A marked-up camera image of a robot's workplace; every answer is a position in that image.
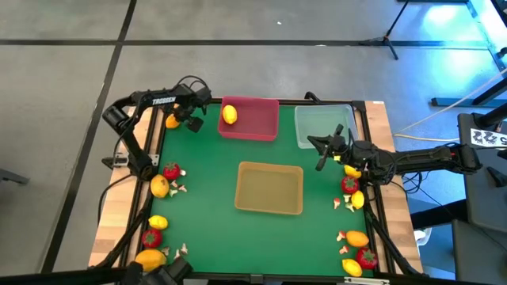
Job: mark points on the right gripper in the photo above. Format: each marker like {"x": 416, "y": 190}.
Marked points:
{"x": 356, "y": 154}

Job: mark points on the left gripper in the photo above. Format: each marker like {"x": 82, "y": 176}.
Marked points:
{"x": 192, "y": 101}

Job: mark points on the small orange toy fruit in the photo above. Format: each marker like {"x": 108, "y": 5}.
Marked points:
{"x": 171, "y": 122}

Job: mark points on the yellow toy lemon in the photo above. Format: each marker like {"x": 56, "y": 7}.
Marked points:
{"x": 229, "y": 114}
{"x": 158, "y": 222}
{"x": 357, "y": 199}
{"x": 352, "y": 172}
{"x": 352, "y": 267}

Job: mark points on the green toy mushroom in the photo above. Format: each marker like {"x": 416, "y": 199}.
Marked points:
{"x": 347, "y": 197}
{"x": 173, "y": 192}
{"x": 349, "y": 207}

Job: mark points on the brown cap toy mushroom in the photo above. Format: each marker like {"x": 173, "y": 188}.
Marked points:
{"x": 177, "y": 253}
{"x": 165, "y": 250}

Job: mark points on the large yellow-orange toy mango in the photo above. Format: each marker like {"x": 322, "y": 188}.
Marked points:
{"x": 149, "y": 259}

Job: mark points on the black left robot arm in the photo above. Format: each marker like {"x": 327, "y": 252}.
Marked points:
{"x": 162, "y": 99}

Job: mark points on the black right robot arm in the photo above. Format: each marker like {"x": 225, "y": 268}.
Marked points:
{"x": 435, "y": 156}

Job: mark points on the clear plastic basket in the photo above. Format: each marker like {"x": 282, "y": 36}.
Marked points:
{"x": 317, "y": 118}

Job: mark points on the red plastic basket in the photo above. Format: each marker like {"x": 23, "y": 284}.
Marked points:
{"x": 257, "y": 122}

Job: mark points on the orange translucent plastic basket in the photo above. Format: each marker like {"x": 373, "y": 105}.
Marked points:
{"x": 269, "y": 188}

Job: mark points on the black tripod stand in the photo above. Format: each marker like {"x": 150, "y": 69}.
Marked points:
{"x": 386, "y": 39}

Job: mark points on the green table mat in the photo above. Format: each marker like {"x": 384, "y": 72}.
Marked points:
{"x": 214, "y": 237}

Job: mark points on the pale toy mushroom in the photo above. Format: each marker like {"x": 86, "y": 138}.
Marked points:
{"x": 184, "y": 248}

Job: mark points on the white object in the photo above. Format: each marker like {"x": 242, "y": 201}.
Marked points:
{"x": 421, "y": 236}

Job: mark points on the black bulky device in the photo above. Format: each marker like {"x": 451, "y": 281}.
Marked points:
{"x": 174, "y": 271}

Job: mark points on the white marker sign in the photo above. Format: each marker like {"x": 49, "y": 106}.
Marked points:
{"x": 487, "y": 138}

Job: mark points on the dark gray cart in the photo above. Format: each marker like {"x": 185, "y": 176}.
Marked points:
{"x": 485, "y": 198}

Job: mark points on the gray furniture foot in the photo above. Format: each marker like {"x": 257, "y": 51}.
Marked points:
{"x": 12, "y": 177}

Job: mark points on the black rig beam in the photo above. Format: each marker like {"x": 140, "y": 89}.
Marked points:
{"x": 59, "y": 279}

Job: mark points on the black frame clamp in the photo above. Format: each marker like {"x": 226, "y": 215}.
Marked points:
{"x": 311, "y": 96}

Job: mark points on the black metal table frame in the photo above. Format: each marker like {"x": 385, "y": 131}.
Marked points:
{"x": 286, "y": 99}

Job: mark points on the silver frame bracket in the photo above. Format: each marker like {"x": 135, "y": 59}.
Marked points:
{"x": 366, "y": 281}

